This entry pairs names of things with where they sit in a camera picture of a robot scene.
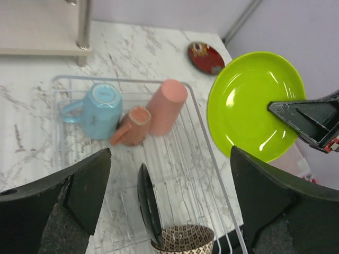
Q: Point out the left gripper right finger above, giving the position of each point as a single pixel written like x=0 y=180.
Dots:
x=283 y=213

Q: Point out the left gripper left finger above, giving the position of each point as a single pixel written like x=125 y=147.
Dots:
x=57 y=213

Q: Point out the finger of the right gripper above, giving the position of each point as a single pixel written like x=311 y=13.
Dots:
x=315 y=121

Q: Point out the green plate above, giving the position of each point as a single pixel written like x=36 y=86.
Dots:
x=237 y=113

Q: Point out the black plate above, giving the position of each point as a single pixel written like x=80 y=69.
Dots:
x=148 y=205

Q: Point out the red floral plate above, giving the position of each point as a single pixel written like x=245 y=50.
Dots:
x=205 y=58

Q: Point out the white wire dish rack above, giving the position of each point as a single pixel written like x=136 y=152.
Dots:
x=182 y=167

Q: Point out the tall pink cup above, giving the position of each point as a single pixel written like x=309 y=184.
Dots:
x=165 y=106

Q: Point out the patterned bowl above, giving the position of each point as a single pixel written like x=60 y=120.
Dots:
x=188 y=238

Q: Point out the small orange mug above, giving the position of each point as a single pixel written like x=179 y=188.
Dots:
x=133 y=128

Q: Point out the blue mug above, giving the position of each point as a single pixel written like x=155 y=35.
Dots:
x=98 y=113

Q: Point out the white two-tier shelf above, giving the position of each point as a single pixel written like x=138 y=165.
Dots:
x=46 y=28

